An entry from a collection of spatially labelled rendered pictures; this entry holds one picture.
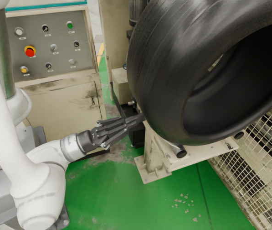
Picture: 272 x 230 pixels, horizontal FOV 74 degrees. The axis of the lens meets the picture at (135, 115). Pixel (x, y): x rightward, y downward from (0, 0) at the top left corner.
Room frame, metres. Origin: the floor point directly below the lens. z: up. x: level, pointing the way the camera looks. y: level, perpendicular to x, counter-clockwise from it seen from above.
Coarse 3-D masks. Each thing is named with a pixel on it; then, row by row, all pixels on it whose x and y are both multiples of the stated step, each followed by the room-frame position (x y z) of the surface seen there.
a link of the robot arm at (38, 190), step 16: (0, 96) 0.34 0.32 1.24; (0, 112) 0.30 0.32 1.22; (0, 128) 0.27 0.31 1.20; (0, 144) 0.24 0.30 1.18; (16, 144) 0.25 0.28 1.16; (0, 160) 0.22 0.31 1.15; (16, 160) 0.22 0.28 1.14; (16, 176) 0.20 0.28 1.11; (32, 176) 0.21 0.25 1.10; (48, 176) 0.22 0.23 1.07; (64, 176) 0.25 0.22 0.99; (16, 192) 0.17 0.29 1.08; (32, 192) 0.17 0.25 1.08; (48, 192) 0.18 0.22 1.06; (64, 192) 0.20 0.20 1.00; (32, 208) 0.14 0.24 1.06; (48, 208) 0.15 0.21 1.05; (32, 224) 0.12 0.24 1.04; (48, 224) 0.12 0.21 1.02
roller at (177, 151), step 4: (176, 144) 0.42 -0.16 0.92; (180, 144) 0.42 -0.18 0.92; (172, 148) 0.42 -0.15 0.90; (176, 148) 0.41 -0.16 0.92; (180, 148) 0.40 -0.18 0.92; (184, 148) 0.41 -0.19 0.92; (176, 152) 0.39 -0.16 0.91; (180, 152) 0.39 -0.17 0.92; (184, 152) 0.39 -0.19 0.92; (176, 156) 0.39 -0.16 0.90; (180, 156) 0.38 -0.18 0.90; (184, 156) 0.39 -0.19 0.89
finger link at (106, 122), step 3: (114, 117) 0.46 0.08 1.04; (117, 117) 0.46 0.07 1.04; (120, 117) 0.45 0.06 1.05; (99, 120) 0.46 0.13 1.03; (102, 120) 0.45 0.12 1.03; (105, 120) 0.45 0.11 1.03; (108, 120) 0.45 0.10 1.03; (111, 120) 0.45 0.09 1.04; (114, 120) 0.45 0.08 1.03; (117, 120) 0.46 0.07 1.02; (102, 123) 0.44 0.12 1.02; (105, 123) 0.44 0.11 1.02; (108, 123) 0.45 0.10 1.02; (111, 123) 0.45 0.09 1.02
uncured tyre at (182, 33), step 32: (160, 0) 0.54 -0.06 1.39; (192, 0) 0.45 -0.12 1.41; (224, 0) 0.41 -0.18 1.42; (256, 0) 0.41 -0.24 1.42; (160, 32) 0.45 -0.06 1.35; (192, 32) 0.39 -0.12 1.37; (224, 32) 0.38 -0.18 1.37; (256, 32) 0.74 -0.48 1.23; (128, 64) 0.53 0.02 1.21; (160, 64) 0.38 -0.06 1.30; (192, 64) 0.36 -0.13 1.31; (224, 64) 0.75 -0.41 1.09; (256, 64) 0.69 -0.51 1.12; (160, 96) 0.36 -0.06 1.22; (192, 96) 0.70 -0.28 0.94; (224, 96) 0.66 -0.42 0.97; (256, 96) 0.59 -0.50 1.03; (160, 128) 0.36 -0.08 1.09; (192, 128) 0.52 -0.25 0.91; (224, 128) 0.46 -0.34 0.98
